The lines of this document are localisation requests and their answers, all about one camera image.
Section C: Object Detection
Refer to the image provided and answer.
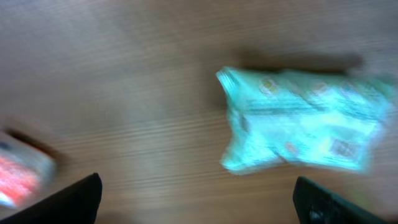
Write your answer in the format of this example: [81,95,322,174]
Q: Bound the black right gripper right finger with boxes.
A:
[293,177,387,224]

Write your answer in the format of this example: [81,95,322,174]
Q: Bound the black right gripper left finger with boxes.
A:
[1,173,103,224]

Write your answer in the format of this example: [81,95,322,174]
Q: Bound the red tissue packet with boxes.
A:
[1,131,57,208]

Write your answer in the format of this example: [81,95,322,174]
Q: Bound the teal wipes packet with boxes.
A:
[216,67,395,174]

